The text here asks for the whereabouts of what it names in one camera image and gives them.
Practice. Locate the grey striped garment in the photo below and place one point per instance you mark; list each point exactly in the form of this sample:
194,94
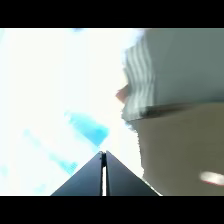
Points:
173,70

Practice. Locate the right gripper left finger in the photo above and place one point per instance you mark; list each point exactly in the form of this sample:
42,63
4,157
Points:
88,180

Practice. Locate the beige garment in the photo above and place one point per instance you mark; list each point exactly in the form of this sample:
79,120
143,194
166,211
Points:
180,150

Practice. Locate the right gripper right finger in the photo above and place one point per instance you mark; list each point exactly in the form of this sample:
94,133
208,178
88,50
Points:
123,181

